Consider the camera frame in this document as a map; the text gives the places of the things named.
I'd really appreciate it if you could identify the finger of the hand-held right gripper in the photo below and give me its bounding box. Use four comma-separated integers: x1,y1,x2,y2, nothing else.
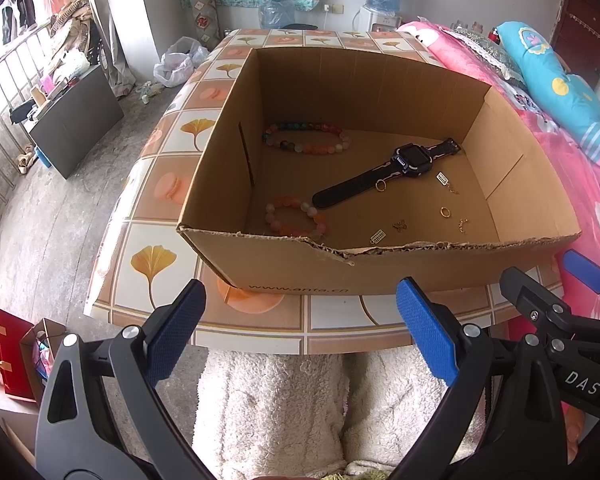
561,249,600,301
499,266,573,328

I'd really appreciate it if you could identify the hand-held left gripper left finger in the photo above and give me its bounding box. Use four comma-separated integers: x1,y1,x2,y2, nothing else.
34,279,218,480

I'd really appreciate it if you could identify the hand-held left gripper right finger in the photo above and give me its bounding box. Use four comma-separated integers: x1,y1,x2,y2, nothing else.
390,276,568,480

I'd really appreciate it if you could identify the orange bead bracelet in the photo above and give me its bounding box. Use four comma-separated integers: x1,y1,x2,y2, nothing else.
264,196,329,240

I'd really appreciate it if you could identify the black and pink watch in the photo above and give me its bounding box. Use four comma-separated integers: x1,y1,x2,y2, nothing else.
311,137,462,210

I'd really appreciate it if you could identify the multicolour bead bracelet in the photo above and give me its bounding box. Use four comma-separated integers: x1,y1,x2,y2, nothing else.
261,120,353,155

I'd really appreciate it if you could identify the brown cardboard box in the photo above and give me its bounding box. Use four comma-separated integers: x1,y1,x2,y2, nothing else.
176,46,582,296

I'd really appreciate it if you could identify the ginkgo print tablecloth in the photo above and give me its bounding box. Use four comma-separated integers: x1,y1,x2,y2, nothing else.
84,27,573,357

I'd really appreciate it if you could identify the pink floral blanket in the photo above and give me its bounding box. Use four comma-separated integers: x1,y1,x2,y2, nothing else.
397,20,600,321

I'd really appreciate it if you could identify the white fluffy robe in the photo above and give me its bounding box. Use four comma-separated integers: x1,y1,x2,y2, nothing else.
190,347,486,480

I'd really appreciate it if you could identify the brown paper bag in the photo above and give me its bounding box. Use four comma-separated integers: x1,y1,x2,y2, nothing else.
19,317,68,406

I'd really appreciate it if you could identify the red paper bag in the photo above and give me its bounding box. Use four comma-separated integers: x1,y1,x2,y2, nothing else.
0,307,48,403

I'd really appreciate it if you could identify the turquoise bolster pillow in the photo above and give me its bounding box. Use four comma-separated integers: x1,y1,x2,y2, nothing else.
495,21,600,168

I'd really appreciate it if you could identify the pair of beige slippers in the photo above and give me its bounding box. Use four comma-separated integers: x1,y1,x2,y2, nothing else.
16,142,43,176

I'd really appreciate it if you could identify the dark grey cabinet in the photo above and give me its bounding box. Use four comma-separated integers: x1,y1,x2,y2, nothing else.
27,64,126,180

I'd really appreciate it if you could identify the grey green lace pillow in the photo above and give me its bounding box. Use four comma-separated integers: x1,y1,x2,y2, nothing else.
442,27,526,83

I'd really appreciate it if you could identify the brown wooden door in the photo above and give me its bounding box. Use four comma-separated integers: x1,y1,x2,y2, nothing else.
550,0,600,78

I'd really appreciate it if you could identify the white plastic bag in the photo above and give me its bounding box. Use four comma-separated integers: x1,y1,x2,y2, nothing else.
152,36,211,88

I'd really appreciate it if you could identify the metal window railing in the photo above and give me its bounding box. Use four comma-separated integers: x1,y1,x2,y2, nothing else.
0,25,56,261

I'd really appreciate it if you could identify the white water dispenser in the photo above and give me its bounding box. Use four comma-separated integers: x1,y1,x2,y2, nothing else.
355,5,402,33

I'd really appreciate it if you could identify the pile of clutter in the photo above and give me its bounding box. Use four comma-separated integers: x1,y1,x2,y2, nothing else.
47,0,103,76

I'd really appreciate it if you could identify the rolled patterned mat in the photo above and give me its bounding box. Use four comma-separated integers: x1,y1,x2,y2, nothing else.
185,0,221,51

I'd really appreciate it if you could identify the empty clear water jug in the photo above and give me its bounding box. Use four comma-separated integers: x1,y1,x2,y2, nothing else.
259,0,296,31

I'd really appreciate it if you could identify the dark hanging jacket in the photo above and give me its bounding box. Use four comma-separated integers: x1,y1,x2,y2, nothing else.
0,0,36,46

